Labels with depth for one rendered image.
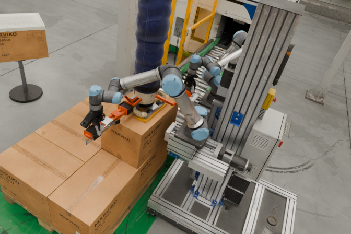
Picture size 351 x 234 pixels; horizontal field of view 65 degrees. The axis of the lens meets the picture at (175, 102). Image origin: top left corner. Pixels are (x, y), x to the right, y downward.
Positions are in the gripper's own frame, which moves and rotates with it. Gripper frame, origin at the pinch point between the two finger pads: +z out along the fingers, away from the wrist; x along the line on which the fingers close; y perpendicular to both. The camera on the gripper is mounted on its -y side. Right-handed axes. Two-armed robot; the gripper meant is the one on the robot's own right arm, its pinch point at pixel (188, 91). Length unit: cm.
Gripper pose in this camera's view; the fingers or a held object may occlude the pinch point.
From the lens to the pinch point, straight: 244.4
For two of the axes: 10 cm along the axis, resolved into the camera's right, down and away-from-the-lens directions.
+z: -1.8, 7.9, 5.9
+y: -5.0, 4.4, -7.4
